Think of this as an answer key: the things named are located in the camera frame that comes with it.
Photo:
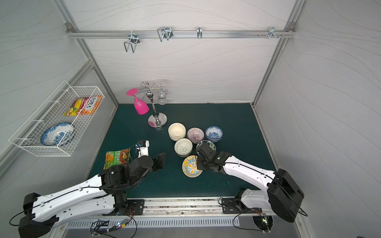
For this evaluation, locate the metal double hook middle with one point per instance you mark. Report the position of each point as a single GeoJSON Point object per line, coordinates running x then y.
{"type": "Point", "coordinates": [165, 33]}

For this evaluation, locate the blue patterned bowl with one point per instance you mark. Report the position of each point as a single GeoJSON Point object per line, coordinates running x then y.
{"type": "Point", "coordinates": [217, 139]}

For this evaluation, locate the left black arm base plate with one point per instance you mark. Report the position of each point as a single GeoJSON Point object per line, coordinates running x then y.
{"type": "Point", "coordinates": [135, 206]}

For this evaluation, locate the white lattice bowl front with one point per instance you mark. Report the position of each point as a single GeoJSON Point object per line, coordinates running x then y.
{"type": "Point", "coordinates": [183, 153]}

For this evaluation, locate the clear wine glass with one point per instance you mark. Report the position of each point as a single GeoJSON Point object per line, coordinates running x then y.
{"type": "Point", "coordinates": [162, 92]}

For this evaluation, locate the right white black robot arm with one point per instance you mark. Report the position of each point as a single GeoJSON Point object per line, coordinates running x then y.
{"type": "Point", "coordinates": [281, 194]}

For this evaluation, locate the dark green table mat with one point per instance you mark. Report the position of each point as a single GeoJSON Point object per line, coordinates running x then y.
{"type": "Point", "coordinates": [242, 138]}

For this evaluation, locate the green leaf bowl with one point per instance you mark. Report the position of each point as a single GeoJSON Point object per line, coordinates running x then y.
{"type": "Point", "coordinates": [210, 143]}

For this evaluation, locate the yellow leaf patterned bowl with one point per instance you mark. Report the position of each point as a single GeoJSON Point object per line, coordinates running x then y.
{"type": "Point", "coordinates": [192, 173]}

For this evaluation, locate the metal double hook left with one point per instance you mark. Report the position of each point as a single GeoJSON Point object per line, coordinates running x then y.
{"type": "Point", "coordinates": [132, 42]}

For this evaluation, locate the pink plastic wine glass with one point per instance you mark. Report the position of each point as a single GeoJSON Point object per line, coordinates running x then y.
{"type": "Point", "coordinates": [140, 106]}

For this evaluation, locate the blue white bowl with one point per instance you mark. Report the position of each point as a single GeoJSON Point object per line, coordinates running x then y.
{"type": "Point", "coordinates": [214, 131]}
{"type": "Point", "coordinates": [59, 134]}

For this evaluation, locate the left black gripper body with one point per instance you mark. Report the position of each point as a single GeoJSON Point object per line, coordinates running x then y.
{"type": "Point", "coordinates": [159, 161]}

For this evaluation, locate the aluminium front mounting rail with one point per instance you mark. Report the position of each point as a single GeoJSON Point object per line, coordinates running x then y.
{"type": "Point", "coordinates": [153, 207]}

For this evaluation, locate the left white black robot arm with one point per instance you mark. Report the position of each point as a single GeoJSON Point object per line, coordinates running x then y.
{"type": "Point", "coordinates": [103, 194]}

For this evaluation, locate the blue yellow floral bowl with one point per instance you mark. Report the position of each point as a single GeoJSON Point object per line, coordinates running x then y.
{"type": "Point", "coordinates": [190, 163]}

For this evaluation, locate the blue white bowl in basket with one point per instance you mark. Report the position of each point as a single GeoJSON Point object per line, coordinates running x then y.
{"type": "Point", "coordinates": [59, 134]}

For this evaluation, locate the pink striped bowl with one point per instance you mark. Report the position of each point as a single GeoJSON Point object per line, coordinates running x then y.
{"type": "Point", "coordinates": [195, 141]}
{"type": "Point", "coordinates": [195, 133]}

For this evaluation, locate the chrome glass holder stand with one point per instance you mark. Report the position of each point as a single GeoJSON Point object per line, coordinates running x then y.
{"type": "Point", "coordinates": [157, 120]}

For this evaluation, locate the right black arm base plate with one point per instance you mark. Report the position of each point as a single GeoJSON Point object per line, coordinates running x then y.
{"type": "Point", "coordinates": [232, 206]}

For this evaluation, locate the white lattice bowl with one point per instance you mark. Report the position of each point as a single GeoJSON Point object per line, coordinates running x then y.
{"type": "Point", "coordinates": [183, 153]}
{"type": "Point", "coordinates": [183, 145]}

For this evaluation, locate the colourful snack packet in basket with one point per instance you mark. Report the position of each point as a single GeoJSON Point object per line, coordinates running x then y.
{"type": "Point", "coordinates": [84, 106]}

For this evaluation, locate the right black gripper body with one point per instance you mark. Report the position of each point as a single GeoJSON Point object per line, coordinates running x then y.
{"type": "Point", "coordinates": [201, 165]}

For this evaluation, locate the cream bowl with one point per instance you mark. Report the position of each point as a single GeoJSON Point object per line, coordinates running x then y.
{"type": "Point", "coordinates": [176, 138]}
{"type": "Point", "coordinates": [176, 130]}

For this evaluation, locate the small metal hook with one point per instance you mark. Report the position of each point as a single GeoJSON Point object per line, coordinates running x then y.
{"type": "Point", "coordinates": [199, 32]}

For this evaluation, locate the metal hook right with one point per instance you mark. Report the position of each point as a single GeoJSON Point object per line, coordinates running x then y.
{"type": "Point", "coordinates": [271, 34]}

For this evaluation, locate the green snack bag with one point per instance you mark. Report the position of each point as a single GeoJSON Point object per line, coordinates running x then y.
{"type": "Point", "coordinates": [116, 158]}

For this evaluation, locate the white wire wall basket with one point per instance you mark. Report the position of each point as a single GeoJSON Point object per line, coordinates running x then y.
{"type": "Point", "coordinates": [50, 113]}

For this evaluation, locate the metal double hook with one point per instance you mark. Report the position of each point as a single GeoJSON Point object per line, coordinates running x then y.
{"type": "Point", "coordinates": [132, 42]}
{"type": "Point", "coordinates": [165, 33]}

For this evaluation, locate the aluminium top crossbar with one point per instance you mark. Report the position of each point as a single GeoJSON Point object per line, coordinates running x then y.
{"type": "Point", "coordinates": [177, 34]}

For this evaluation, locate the white lattice bowl back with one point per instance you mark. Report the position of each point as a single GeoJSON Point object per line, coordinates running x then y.
{"type": "Point", "coordinates": [183, 145]}

